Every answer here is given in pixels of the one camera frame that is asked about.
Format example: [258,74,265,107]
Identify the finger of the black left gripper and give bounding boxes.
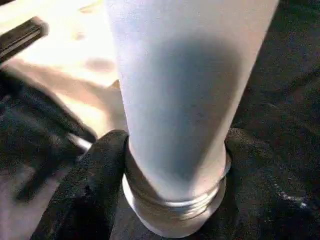
[13,148,80,202]

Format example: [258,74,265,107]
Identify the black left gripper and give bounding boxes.
[0,16,98,151]

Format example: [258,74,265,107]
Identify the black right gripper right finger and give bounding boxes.
[199,127,315,240]

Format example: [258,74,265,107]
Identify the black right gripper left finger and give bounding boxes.
[29,129,131,240]

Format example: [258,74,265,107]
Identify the white plastic table top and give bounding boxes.
[0,0,232,238]

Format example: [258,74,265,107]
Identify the white plastic table leg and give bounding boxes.
[103,0,278,208]

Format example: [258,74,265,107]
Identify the black table mat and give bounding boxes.
[0,0,320,240]

